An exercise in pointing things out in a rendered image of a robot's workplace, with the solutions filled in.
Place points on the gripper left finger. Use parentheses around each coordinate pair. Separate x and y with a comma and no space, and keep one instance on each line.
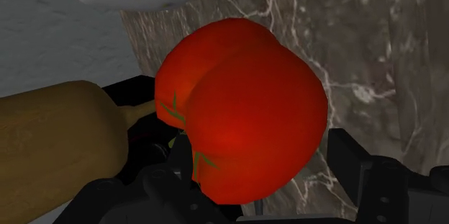
(147,190)

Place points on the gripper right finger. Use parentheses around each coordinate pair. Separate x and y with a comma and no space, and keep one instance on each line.
(372,181)

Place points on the wooden rolling pin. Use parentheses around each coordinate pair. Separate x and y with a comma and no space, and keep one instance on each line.
(59,146)

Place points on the red tomato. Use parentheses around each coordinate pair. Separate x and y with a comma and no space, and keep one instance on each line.
(242,111)

